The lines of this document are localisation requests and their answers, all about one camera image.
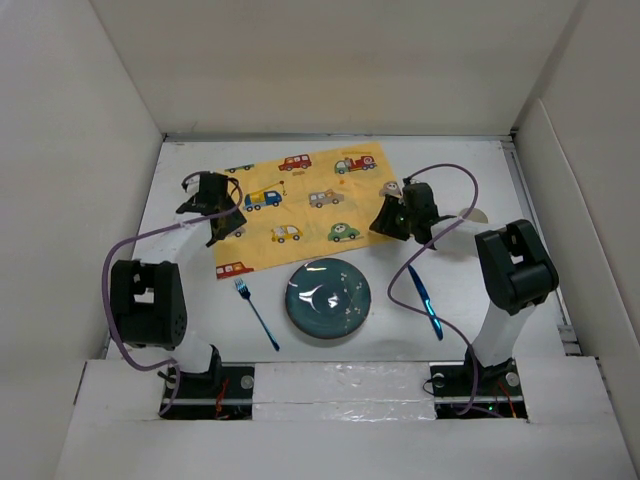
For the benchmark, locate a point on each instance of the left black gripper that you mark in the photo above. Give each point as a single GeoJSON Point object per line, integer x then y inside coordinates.
{"type": "Point", "coordinates": [233, 221]}

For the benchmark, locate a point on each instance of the blue metal knife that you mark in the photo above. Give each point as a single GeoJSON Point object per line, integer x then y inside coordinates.
{"type": "Point", "coordinates": [426, 301]}

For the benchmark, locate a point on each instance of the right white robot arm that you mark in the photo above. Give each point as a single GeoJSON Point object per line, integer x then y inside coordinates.
{"type": "Point", "coordinates": [517, 271]}

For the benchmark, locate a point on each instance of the blue metal fork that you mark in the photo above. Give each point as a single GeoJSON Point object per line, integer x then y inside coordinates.
{"type": "Point", "coordinates": [245, 294]}

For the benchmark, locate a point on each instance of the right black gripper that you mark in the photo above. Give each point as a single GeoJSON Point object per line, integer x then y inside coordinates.
{"type": "Point", "coordinates": [383, 222]}

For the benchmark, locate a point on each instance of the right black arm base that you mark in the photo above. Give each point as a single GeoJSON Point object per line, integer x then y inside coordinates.
{"type": "Point", "coordinates": [459, 392]}

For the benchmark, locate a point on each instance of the yellow car print cloth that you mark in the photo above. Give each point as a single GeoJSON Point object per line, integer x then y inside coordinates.
{"type": "Point", "coordinates": [305, 206]}

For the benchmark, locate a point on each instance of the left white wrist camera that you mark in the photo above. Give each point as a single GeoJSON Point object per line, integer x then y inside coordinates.
{"type": "Point", "coordinates": [190, 181]}

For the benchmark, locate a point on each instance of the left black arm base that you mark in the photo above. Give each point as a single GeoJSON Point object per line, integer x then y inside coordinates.
{"type": "Point", "coordinates": [223, 394]}

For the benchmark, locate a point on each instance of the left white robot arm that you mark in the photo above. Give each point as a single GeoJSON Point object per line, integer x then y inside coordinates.
{"type": "Point", "coordinates": [142, 290]}

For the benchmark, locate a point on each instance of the teal ceramic plate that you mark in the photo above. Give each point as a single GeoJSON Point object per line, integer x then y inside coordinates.
{"type": "Point", "coordinates": [328, 299]}

